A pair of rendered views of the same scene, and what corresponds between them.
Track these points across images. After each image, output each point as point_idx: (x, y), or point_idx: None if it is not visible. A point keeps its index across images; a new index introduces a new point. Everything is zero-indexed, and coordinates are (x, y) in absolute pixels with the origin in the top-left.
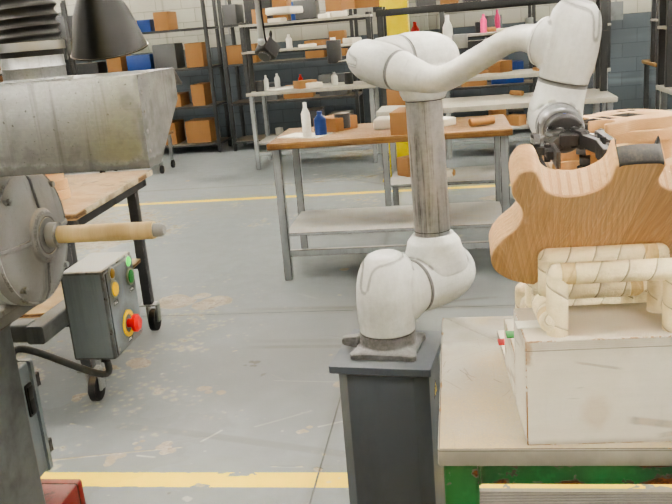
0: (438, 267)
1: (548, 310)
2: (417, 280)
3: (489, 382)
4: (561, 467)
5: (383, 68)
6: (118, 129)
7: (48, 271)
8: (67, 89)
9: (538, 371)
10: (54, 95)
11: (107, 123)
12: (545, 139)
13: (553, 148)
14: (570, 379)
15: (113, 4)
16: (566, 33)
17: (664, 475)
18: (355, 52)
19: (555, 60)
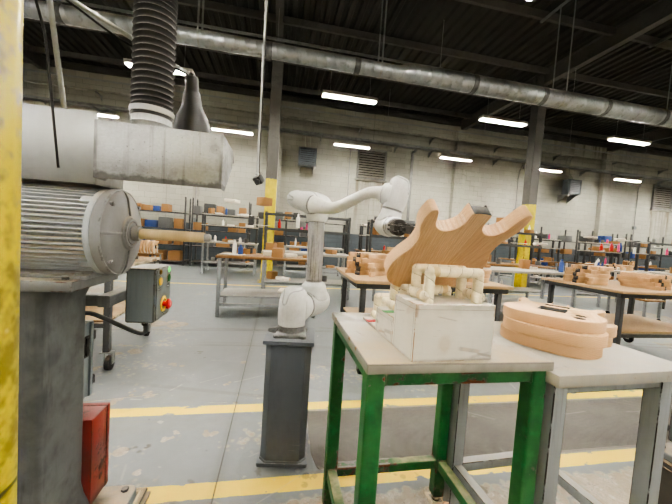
0: (317, 296)
1: (425, 289)
2: (308, 300)
3: (372, 336)
4: (425, 375)
5: (306, 201)
6: (205, 163)
7: (127, 255)
8: (177, 134)
9: (420, 320)
10: (167, 136)
11: (199, 158)
12: None
13: (406, 226)
14: (434, 325)
15: (202, 114)
16: (398, 188)
17: (471, 378)
18: (292, 194)
19: (392, 199)
